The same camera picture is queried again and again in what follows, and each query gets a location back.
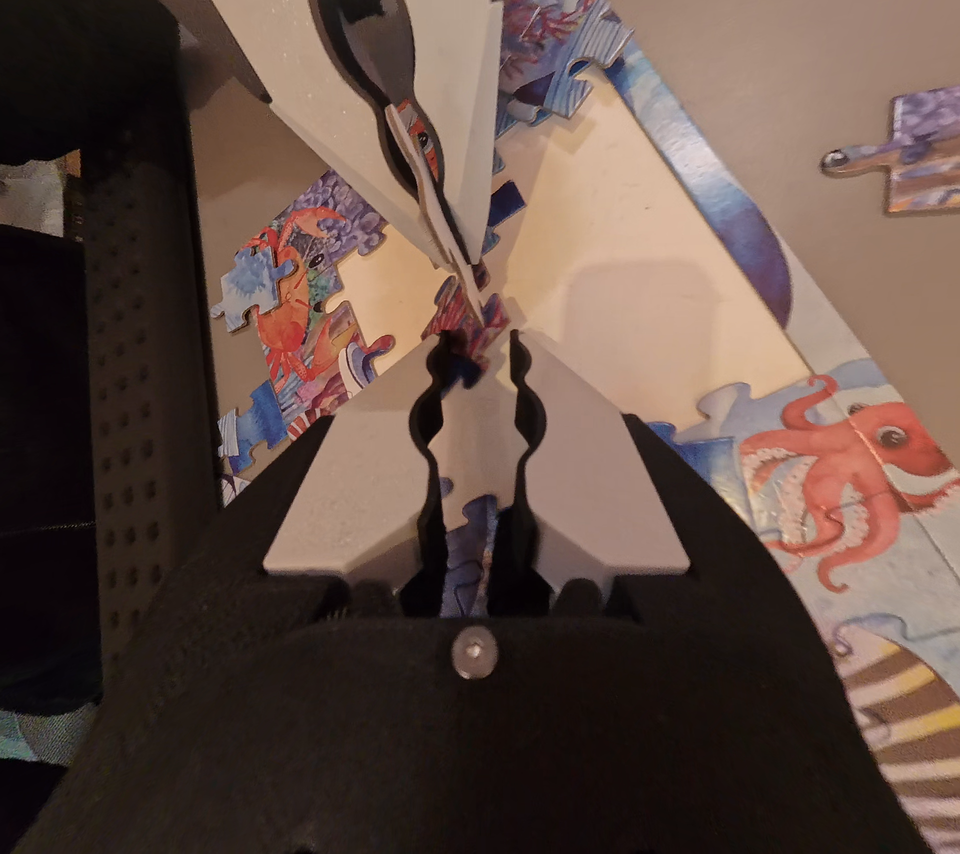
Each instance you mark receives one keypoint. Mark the black perforated chair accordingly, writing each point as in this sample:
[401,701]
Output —
[142,344]

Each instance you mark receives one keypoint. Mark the red coral puzzle piece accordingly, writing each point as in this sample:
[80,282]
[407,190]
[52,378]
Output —
[454,306]

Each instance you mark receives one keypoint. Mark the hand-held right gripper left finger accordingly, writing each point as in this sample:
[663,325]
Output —
[345,494]

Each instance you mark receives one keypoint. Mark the sea animal jigsaw puzzle tray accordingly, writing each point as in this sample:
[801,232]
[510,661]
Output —
[637,231]

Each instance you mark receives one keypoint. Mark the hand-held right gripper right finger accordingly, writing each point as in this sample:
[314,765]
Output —
[607,494]

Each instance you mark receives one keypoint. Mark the blue puzzle piece striped end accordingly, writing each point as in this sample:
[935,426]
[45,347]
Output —
[262,419]

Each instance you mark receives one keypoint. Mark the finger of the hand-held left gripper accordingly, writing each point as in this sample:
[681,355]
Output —
[457,44]
[262,44]

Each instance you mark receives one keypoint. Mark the purple coral puzzle piece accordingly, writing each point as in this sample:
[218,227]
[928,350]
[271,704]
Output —
[922,156]

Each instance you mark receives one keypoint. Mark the pale blue white puzzle piece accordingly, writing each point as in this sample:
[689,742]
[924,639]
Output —
[251,284]

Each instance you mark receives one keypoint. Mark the dark blue puzzle piece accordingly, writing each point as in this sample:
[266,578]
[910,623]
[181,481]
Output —
[705,456]

